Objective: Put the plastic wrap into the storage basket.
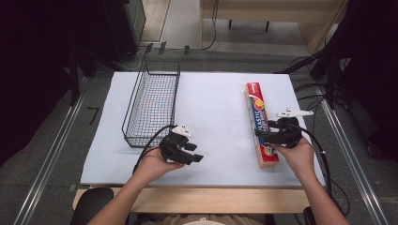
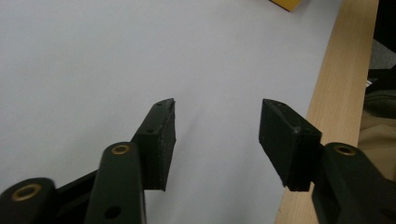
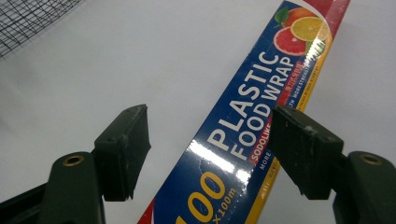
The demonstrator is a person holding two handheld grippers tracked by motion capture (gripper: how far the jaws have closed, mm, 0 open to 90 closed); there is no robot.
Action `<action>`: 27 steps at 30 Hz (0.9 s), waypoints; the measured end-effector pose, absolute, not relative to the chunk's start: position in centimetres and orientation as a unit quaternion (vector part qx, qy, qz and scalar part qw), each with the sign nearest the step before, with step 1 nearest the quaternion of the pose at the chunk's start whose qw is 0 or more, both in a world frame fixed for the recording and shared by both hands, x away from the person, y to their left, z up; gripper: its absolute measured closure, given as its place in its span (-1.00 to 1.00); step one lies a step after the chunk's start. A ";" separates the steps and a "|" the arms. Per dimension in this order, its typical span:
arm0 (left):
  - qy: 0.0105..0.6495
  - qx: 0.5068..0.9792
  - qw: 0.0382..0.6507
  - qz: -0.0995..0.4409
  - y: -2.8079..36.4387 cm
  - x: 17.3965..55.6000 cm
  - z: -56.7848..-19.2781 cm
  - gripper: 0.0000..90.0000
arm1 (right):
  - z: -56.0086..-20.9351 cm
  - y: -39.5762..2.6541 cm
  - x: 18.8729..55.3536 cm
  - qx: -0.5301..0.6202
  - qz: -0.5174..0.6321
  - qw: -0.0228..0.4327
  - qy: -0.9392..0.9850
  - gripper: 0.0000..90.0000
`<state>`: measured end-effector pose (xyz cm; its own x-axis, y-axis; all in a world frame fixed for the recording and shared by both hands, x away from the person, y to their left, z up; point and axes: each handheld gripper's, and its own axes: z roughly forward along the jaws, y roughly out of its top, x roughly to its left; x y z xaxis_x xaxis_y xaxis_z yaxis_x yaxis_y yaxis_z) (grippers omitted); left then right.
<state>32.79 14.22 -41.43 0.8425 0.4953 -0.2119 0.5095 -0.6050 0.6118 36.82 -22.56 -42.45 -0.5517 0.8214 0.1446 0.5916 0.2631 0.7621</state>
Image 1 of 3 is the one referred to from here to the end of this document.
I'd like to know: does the black wire basket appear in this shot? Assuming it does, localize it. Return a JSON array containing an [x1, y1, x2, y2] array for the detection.
[[121, 60, 182, 149]]

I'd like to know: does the person's right hand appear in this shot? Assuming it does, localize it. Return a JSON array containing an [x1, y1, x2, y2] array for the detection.
[[270, 138, 316, 182]]

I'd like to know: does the black stand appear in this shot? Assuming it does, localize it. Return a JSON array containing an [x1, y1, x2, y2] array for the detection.
[[67, 45, 126, 107], [274, 46, 348, 111]]

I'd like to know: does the metal floor rail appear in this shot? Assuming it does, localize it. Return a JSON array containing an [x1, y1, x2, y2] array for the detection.
[[11, 77, 90, 225], [314, 83, 390, 225]]

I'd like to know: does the hanging black cable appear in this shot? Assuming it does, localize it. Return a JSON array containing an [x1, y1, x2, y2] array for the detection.
[[201, 0, 221, 52]]

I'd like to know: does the dark cabinet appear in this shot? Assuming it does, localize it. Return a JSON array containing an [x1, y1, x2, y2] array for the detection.
[[101, 0, 147, 63]]

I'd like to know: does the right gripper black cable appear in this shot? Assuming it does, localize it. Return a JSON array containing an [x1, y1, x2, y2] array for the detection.
[[292, 122, 352, 218]]

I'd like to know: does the light wooden desk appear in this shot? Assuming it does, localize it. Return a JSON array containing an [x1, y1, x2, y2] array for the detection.
[[199, 0, 349, 55]]

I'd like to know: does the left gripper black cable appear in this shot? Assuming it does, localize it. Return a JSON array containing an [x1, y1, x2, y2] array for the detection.
[[132, 124, 176, 174]]

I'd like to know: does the wooden table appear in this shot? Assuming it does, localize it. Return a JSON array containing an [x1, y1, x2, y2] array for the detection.
[[71, 185, 312, 216]]

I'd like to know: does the white foam board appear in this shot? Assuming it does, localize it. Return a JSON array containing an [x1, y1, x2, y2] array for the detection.
[[80, 71, 327, 188]]

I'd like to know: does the black chair armrest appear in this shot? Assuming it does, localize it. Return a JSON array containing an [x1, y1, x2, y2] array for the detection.
[[69, 187, 115, 225], [301, 205, 317, 225]]

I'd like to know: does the red plastic wrap box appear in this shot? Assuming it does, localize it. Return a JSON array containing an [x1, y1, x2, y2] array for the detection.
[[243, 82, 281, 170]]

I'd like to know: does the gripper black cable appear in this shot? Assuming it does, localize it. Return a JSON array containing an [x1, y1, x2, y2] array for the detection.
[[132, 124, 176, 174], [292, 122, 352, 218]]

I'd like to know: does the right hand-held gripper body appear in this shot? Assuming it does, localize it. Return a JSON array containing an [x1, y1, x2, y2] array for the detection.
[[270, 108, 314, 149]]

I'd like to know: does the person's left hand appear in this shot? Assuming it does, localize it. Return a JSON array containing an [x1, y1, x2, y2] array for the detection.
[[133, 147, 186, 187]]

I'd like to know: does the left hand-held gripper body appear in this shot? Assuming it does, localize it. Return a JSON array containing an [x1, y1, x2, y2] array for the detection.
[[159, 124, 194, 164]]

